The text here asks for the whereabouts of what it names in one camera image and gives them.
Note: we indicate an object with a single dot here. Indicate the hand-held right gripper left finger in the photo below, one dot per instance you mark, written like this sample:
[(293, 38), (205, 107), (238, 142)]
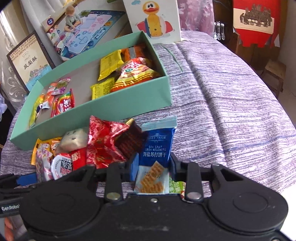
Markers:
[(134, 166)]

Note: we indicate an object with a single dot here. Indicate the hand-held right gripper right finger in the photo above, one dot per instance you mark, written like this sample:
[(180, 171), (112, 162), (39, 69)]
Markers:
[(174, 165)]

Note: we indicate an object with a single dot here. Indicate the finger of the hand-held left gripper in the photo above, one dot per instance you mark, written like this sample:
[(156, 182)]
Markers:
[(16, 190), (27, 180)]

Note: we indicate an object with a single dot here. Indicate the red green candy packet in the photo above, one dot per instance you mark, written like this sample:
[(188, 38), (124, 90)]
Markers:
[(177, 186)]

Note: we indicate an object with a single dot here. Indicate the pink white patterned packet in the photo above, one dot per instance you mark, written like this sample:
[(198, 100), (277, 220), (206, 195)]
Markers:
[(44, 162)]

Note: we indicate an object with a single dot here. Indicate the blue white biscuit packet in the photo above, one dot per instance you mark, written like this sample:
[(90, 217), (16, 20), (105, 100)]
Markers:
[(157, 148)]

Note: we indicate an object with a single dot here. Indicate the dark brown chocolate packet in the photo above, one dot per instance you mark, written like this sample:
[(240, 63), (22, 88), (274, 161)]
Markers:
[(130, 141)]

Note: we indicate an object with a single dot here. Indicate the yellow orange packet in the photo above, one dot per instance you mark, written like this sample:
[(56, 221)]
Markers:
[(35, 150)]

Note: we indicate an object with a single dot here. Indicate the white jelly cup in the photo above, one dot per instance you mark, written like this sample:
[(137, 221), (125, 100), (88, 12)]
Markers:
[(61, 166)]

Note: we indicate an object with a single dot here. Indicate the red foil packet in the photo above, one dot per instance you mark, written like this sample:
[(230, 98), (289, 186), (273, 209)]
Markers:
[(101, 139)]

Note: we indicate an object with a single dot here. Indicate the orange white striped packet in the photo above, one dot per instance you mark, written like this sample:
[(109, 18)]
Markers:
[(55, 141)]

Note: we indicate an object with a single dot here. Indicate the small red packet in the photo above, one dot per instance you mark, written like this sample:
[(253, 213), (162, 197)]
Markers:
[(78, 157)]

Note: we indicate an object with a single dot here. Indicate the white translucent packet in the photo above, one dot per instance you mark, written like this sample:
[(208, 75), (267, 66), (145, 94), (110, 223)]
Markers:
[(74, 139)]

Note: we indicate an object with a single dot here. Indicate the green cardboard box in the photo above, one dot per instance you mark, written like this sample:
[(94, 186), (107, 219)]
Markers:
[(104, 109)]

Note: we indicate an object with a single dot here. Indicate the yellow green packet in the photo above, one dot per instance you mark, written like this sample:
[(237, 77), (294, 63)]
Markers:
[(37, 109)]

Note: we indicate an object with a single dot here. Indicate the small yellow biscuit packet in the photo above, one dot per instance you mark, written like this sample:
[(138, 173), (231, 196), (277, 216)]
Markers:
[(103, 89)]

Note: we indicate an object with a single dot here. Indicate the rainbow candy packet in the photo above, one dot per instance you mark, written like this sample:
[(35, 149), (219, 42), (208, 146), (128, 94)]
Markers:
[(66, 103)]

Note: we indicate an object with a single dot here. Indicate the orange packet green label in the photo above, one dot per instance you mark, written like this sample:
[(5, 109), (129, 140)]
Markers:
[(49, 95)]

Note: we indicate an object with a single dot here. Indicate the orange noodle snack bag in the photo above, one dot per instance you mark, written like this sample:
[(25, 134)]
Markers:
[(134, 76)]

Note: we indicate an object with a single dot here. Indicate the pink green candy packet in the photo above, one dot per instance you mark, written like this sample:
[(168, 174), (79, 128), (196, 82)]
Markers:
[(61, 86)]

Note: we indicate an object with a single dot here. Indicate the large yellow wafer packet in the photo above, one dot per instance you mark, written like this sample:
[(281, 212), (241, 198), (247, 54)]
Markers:
[(109, 63)]

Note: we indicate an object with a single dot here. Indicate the orange red snack packet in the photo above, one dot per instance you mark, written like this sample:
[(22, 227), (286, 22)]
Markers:
[(136, 49)]

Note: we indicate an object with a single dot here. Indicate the person's left hand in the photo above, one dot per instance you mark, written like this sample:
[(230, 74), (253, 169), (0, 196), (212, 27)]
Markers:
[(12, 229)]

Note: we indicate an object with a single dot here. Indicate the purple striped tablecloth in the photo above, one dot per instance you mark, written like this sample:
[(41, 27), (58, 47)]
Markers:
[(231, 104)]

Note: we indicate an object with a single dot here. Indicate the white lace curtain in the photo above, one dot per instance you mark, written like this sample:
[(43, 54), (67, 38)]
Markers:
[(11, 76)]

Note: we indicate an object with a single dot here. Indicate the brown framed pastry box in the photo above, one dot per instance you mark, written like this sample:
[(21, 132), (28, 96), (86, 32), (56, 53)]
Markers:
[(27, 62)]

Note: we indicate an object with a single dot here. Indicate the wooden stool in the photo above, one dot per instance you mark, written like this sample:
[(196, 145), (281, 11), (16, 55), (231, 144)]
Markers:
[(275, 69)]

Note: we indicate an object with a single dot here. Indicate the metal clip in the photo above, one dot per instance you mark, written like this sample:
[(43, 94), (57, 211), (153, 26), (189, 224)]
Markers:
[(217, 31), (222, 31)]

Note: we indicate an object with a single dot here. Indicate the drawing mat toy box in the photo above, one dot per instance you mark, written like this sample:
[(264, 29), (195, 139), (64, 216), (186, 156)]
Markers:
[(92, 27)]

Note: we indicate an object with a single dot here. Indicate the white duck toy box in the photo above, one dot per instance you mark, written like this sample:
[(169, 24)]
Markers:
[(152, 20)]

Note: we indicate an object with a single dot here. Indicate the purple floral cloth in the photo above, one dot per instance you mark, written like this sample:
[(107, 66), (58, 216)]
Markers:
[(196, 14)]

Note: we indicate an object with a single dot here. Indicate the red gift box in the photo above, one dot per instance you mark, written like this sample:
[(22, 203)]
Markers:
[(254, 34)]

